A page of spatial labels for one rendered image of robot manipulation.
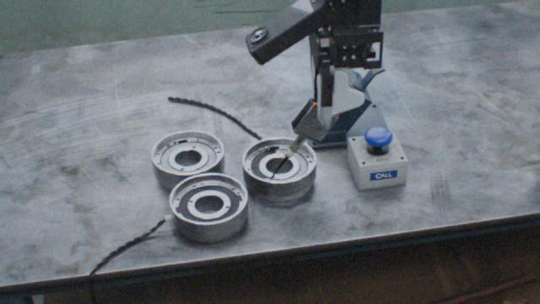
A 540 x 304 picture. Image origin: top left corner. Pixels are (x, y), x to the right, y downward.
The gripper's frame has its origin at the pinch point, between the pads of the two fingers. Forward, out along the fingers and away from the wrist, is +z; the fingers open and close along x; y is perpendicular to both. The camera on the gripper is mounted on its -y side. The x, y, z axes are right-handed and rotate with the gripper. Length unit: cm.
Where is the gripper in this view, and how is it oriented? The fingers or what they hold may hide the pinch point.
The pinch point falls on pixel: (319, 114)
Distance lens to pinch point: 109.0
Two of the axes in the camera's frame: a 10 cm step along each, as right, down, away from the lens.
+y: 9.9, -1.0, 0.9
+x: -1.3, -6.0, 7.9
